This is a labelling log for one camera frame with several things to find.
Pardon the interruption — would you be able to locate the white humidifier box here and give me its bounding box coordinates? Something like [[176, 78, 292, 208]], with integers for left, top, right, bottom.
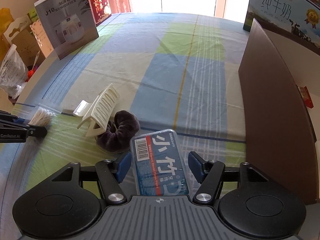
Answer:
[[34, 0, 99, 59]]

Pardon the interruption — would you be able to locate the red snack packet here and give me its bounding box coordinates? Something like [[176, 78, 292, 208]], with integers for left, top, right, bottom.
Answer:
[[298, 86, 314, 109]]

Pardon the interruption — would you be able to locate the cream hair claw clip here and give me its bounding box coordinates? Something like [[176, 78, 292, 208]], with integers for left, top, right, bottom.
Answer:
[[73, 84, 120, 138]]

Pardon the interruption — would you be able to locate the red gift box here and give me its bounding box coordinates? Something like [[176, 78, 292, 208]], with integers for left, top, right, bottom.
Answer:
[[89, 0, 112, 26]]

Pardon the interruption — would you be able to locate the brown cardboard sorting box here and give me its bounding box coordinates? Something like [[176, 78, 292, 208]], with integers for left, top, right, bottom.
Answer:
[[238, 20, 319, 204]]

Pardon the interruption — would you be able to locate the dark purple velvet scrunchie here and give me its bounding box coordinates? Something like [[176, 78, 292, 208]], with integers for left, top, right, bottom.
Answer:
[[96, 110, 140, 153]]

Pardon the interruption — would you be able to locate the brown cardboard carton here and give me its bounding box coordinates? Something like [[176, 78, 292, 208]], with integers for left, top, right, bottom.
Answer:
[[4, 15, 54, 67]]

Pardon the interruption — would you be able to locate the plaid tablecloth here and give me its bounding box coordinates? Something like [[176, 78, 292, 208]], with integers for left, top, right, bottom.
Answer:
[[1, 13, 248, 239]]

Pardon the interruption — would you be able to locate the cotton swabs bag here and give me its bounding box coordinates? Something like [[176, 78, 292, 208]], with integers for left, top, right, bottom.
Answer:
[[28, 106, 56, 127]]

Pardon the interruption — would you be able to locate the blue milk carton box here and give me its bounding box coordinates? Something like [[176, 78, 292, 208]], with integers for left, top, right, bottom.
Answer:
[[243, 0, 319, 48]]

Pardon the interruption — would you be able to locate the clear plastic bag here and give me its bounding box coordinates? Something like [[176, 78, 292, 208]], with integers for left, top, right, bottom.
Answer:
[[0, 44, 28, 99]]

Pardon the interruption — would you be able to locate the yellow plastic bag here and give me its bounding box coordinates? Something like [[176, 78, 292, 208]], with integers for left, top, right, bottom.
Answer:
[[0, 8, 14, 61]]

